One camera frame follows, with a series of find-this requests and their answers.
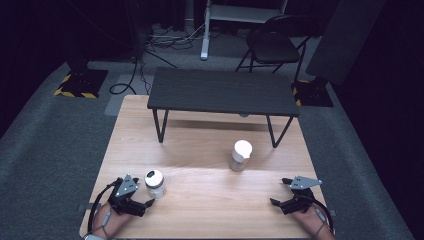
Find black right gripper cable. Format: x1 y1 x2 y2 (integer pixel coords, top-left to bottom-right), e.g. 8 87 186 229
308 194 336 236

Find black shelf with wire legs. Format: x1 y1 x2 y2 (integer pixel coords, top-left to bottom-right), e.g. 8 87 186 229
146 66 301 149

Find black stand post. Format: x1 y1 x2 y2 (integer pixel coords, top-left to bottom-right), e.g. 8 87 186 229
123 0 149 63

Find glass jar with white lid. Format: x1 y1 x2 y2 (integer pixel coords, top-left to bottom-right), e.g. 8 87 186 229
228 139 253 173

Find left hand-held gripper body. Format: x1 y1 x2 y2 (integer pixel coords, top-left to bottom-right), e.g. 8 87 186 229
107 174 148 218

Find person's right hand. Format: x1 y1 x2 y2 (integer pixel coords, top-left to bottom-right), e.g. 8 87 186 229
291 204 334 239

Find thin grey right hand cable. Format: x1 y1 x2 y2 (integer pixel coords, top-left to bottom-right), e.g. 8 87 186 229
313 206 329 239

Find grey tape strip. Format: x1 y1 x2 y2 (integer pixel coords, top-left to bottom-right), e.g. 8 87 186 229
77 202 98 213

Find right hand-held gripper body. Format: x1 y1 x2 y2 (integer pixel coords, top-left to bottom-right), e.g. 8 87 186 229
279 175 323 216

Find black looped floor cable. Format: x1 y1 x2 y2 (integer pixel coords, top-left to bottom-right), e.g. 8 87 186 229
109 49 178 96

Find thin grey left hand cable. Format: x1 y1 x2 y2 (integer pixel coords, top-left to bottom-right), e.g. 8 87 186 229
99 209 113 239

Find tangle of floor cables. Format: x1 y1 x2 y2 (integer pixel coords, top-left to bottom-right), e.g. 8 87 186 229
144 21 206 51

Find thin grey hand cable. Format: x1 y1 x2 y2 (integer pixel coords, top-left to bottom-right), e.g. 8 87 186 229
99 209 113 239
313 206 329 239

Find person's left hand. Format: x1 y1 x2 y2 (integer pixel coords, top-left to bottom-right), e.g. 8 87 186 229
91 203 134 239

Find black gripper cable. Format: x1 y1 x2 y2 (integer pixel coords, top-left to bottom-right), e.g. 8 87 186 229
308 194 336 236
87 179 121 236

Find white metal stand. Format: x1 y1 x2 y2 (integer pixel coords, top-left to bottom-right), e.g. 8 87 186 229
199 0 289 61

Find grey upright panel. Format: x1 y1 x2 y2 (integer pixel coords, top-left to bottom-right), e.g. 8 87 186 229
305 0 388 87

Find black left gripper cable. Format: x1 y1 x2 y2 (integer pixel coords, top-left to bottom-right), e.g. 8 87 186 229
87 179 121 236

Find glass jar of white powder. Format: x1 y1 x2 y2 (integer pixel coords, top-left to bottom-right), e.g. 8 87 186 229
144 169 167 200

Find black folding chair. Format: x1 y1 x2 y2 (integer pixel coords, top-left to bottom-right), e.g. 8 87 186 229
234 14 321 83

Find black base with yellow stripes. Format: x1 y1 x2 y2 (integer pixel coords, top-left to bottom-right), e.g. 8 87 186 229
53 68 109 100
291 78 334 108

